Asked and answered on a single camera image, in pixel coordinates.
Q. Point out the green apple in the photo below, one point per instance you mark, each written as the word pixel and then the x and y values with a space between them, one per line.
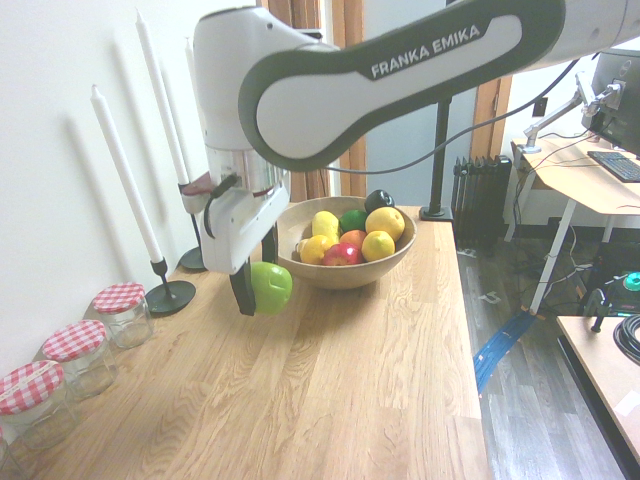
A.
pixel 272 289

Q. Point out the teal round spool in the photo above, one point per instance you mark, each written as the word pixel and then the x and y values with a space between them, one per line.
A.
pixel 632 282

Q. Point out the wooden fruit bowl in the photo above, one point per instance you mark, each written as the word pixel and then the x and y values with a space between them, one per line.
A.
pixel 350 272

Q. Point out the red apple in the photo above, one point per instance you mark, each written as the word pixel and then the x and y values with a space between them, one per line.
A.
pixel 342 255

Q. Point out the yellow lemon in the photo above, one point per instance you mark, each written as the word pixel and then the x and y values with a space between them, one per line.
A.
pixel 378 246
pixel 315 249

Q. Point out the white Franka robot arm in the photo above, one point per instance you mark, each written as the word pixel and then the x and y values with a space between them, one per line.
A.
pixel 300 100

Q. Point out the black radiator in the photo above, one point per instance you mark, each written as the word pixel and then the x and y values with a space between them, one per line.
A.
pixel 480 200

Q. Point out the elongated yellow fruit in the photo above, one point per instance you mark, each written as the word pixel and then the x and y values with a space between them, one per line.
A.
pixel 326 224

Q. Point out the orange peach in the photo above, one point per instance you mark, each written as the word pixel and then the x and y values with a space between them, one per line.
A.
pixel 354 238

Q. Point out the black keyboard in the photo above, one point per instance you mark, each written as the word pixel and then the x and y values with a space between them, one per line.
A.
pixel 617 165

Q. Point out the light wooden desk white legs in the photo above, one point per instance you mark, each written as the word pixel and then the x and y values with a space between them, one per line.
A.
pixel 580 185

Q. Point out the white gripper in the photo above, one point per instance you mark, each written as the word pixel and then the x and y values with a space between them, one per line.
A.
pixel 240 225

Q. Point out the white taper candle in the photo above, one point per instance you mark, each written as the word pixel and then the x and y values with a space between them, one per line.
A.
pixel 162 100
pixel 127 175

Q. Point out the green lime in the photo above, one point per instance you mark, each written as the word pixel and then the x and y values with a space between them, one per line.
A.
pixel 353 221

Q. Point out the light wooden side table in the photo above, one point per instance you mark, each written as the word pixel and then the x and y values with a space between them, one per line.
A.
pixel 605 380

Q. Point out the glass jar red checked lid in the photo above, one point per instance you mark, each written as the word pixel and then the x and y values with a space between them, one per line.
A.
pixel 35 405
pixel 122 315
pixel 80 357

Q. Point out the black computer monitor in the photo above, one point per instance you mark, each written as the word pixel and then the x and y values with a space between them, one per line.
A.
pixel 612 100

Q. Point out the black clamped pole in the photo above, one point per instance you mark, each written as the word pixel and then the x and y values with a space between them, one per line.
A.
pixel 440 160

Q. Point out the black plum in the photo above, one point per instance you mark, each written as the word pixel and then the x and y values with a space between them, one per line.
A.
pixel 378 201

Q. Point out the large yellow orange fruit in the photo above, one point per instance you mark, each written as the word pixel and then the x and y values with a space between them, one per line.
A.
pixel 385 222

